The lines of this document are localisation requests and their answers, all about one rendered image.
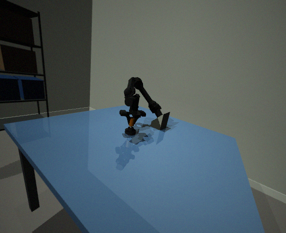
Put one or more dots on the orange knob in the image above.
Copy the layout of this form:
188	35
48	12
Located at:
131	122

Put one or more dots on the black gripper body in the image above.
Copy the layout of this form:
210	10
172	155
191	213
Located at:
125	113

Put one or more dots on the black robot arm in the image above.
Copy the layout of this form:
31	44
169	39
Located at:
131	99

